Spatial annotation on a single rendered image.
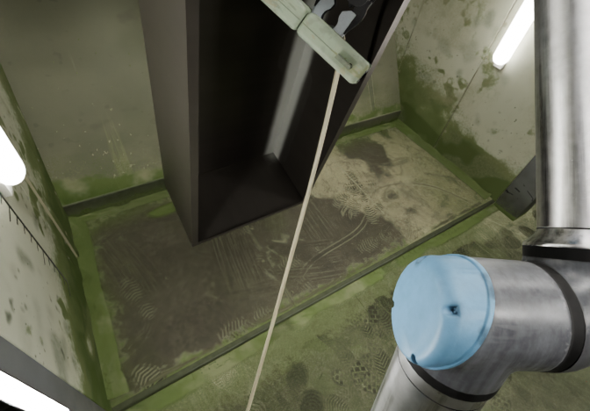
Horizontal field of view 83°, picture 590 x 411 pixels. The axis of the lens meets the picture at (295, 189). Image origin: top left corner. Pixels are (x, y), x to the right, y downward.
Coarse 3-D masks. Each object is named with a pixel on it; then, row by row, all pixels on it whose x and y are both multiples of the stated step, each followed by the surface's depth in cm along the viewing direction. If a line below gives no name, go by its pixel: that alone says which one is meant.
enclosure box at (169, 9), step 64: (192, 0) 58; (256, 0) 104; (384, 0) 94; (192, 64) 69; (256, 64) 126; (320, 64) 126; (192, 128) 84; (256, 128) 159; (320, 128) 139; (192, 192) 109; (256, 192) 168
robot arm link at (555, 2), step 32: (544, 0) 42; (576, 0) 39; (544, 32) 42; (576, 32) 39; (544, 64) 41; (576, 64) 38; (544, 96) 41; (576, 96) 38; (544, 128) 40; (576, 128) 37; (544, 160) 40; (576, 160) 37; (544, 192) 40; (576, 192) 37; (544, 224) 39; (576, 224) 36; (544, 256) 37; (576, 256) 35; (576, 288) 33
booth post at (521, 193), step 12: (528, 168) 226; (516, 180) 235; (528, 180) 229; (504, 192) 246; (516, 192) 238; (528, 192) 231; (504, 204) 248; (516, 204) 240; (528, 204) 234; (516, 216) 243
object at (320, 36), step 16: (272, 0) 63; (288, 0) 62; (288, 16) 63; (304, 16) 62; (304, 32) 63; (320, 32) 62; (336, 32) 65; (320, 48) 63; (336, 48) 62; (352, 48) 63; (336, 64) 63; (352, 64) 62; (368, 64) 63; (352, 80) 64
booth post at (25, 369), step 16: (0, 336) 70; (0, 352) 68; (16, 352) 75; (0, 368) 66; (16, 368) 72; (32, 368) 80; (32, 384) 77; (48, 384) 86; (64, 384) 96; (64, 400) 92; (80, 400) 104
